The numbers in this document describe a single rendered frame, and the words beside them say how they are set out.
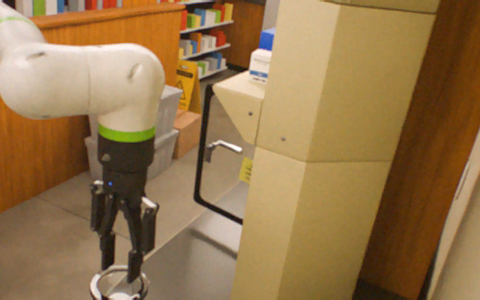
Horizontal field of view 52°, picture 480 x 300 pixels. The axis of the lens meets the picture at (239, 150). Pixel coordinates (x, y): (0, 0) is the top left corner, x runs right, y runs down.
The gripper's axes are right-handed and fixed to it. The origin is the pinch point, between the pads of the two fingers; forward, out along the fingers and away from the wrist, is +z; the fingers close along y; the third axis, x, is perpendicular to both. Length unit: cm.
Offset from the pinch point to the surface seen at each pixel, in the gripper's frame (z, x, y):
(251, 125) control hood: -22.7, -25.3, -11.1
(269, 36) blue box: -37, -44, -4
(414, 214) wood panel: 3, -62, -45
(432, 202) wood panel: -2, -62, -48
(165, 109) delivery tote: 69, -218, 136
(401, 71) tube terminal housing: -38, -37, -35
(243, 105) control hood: -26.2, -25.4, -8.5
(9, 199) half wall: 116, -120, 182
